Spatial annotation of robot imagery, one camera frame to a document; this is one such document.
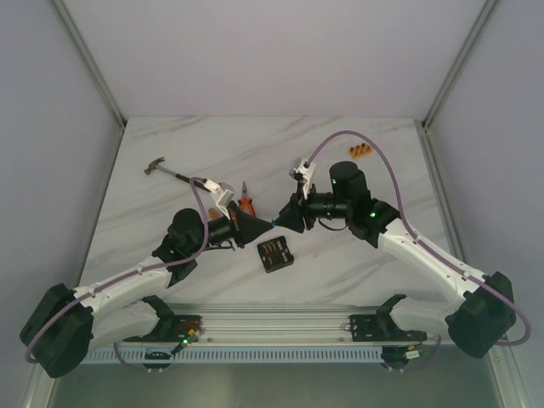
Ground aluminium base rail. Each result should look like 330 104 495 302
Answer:
42 301 507 342

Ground purple cable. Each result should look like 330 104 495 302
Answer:
306 129 532 374
24 176 212 375

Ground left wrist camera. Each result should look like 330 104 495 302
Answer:
201 178 235 217

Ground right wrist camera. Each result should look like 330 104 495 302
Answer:
289 159 316 185

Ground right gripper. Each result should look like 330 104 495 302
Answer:
274 180 351 233

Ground orange fuse holder block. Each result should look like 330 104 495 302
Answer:
348 143 373 159

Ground white slotted cable duct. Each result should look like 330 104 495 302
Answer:
82 345 383 366

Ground black fuse box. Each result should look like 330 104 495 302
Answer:
257 235 294 274

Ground claw hammer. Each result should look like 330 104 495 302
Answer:
144 157 190 184

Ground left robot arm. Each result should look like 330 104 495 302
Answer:
20 202 272 378

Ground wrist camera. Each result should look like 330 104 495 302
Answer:
201 178 235 217
289 159 316 185

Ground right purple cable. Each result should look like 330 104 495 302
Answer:
306 129 532 374

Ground orange handled pliers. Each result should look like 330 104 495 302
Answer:
238 181 256 217

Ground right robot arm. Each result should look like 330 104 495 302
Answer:
275 161 516 358

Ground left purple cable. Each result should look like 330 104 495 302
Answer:
24 176 212 375

